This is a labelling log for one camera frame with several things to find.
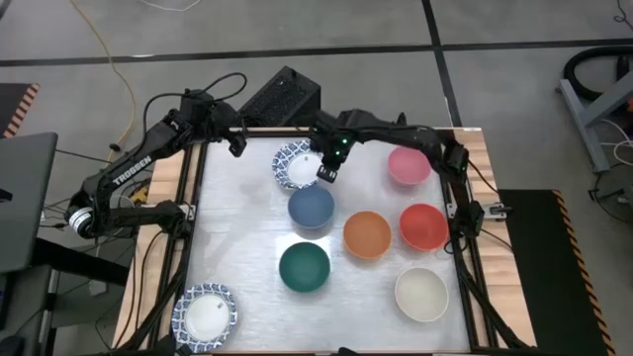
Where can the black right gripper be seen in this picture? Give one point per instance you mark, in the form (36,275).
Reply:
(334,136)

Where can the blue bowl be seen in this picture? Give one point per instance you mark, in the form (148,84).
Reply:
(311,206)

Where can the black side desk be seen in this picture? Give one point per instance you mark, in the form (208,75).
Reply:
(74,262)

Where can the orange bowl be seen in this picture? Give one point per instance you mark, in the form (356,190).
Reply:
(367,235)

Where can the black hazard-striped floor mat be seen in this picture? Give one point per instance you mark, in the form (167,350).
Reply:
(549,272)
(12,106)

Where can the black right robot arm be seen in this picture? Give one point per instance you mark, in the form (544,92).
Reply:
(405,136)

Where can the grey laptop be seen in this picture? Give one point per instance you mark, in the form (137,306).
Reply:
(25,198)

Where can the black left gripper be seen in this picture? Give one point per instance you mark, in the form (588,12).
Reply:
(217,118)

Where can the black computer tower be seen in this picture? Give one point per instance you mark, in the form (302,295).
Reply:
(277,99)

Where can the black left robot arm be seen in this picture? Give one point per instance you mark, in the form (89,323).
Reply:
(148,148)

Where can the black table-level camera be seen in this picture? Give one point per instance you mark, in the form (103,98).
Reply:
(347,352)

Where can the pink bowl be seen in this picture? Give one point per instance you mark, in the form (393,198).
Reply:
(409,165)

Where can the red bowl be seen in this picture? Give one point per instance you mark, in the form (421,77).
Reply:
(424,227)

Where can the black metal table frame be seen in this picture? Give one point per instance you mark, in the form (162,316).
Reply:
(469,296)

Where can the white bowl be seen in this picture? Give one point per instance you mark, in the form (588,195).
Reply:
(421,294)

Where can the teal bowl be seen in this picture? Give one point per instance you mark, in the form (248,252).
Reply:
(304,267)

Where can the grey metal stand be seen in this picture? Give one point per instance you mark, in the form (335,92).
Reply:
(583,123)

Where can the blue patterned paper plate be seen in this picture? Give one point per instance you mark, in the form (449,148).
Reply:
(297,168)
(204,318)

